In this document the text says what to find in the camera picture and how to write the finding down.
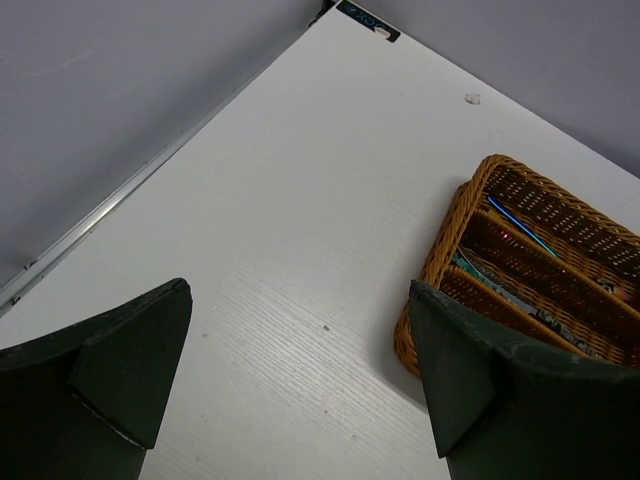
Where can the left blue table label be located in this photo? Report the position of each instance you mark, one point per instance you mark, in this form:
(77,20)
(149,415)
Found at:
(368,20)

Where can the aluminium table frame rail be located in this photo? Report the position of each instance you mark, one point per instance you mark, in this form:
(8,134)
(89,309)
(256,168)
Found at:
(97,95)

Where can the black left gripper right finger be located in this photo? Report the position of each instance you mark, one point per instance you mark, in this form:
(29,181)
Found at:
(503,405)

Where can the green handled table knife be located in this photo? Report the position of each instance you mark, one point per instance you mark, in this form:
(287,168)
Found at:
(490,279)

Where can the small white scrap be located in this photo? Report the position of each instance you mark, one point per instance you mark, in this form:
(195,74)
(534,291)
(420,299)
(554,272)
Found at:
(473,99)

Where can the iridescent round bowl spoon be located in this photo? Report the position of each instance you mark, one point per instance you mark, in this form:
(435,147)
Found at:
(519,224)

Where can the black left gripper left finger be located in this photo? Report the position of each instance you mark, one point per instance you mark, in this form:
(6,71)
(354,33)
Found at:
(88,401)

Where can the woven wicker cutlery tray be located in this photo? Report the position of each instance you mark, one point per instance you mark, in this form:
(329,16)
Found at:
(592,287)

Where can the silver patterned table knife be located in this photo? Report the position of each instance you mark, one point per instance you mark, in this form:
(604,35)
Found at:
(548,320)

